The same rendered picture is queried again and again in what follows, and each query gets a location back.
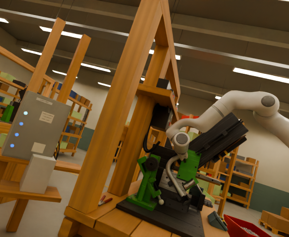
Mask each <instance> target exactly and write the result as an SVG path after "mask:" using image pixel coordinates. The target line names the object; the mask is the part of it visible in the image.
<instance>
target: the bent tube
mask: <svg viewBox="0 0 289 237"><path fill-rule="evenodd" d="M178 159H179V156H178V155H176V156H174V157H172V158H171V159H169V161H168V162H167V164H166V173H167V175H168V177H169V179H170V181H171V182H172V184H173V186H174V187H175V189H176V191H177V193H178V194H179V196H180V197H182V196H184V193H183V192H182V190H181V188H180V187H179V185H178V183H177V182H176V180H175V178H174V177H173V175H172V173H171V170H170V168H171V164H172V163H173V162H174V161H176V160H178Z"/></svg>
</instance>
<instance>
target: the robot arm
mask: <svg viewBox="0 0 289 237"><path fill-rule="evenodd" d="M279 106H280V103H279V100H278V98H277V97H276V96H274V95H273V94H270V93H267V92H243V91H237V90H233V91H229V92H227V93H226V94H224V95H223V96H222V97H221V98H220V99H219V100H217V101H216V102H215V103H214V104H213V105H212V106H211V107H210V108H209V109H208V110H207V111H206V112H204V113H203V114H202V115H201V116H200V117H199V118H184V119H180V120H178V121H176V122H175V123H174V124H173V125H171V126H170V127H169V128H168V129H167V130H166V132H165V133H166V136H167V137H168V138H169V139H170V141H171V142H172V143H173V145H174V150H175V152H176V153H177V155H178V156H179V158H180V159H179V160H181V161H183V162H184V163H186V160H185V159H187V158H188V154H187V151H188V147H189V142H190V138H189V136H188V134H186V133H184V132H180V129H181V128H183V127H185V126H191V127H194V128H195V129H197V130H199V131H200V132H202V133H206V132H207V131H209V130H210V129H211V128H212V127H213V126H215V125H216V124H217V123H218V122H219V121H221V120H222V119H223V118H224V117H225V116H226V115H227V114H228V113H230V112H231V111H232V110H252V111H253V116H254V118H255V120H256V121H257V122H258V123H259V124H260V125H261V126H262V127H264V128H265V129H267V130H268V131H270V132H271V133H273V134H274V135H275V136H277V137H278V138H279V139H280V140H281V141H282V142H283V143H284V144H285V145H286V146H287V147H288V148H289V119H288V118H286V117H284V116H282V115H281V114H280V113H279V112H278V109H279Z"/></svg>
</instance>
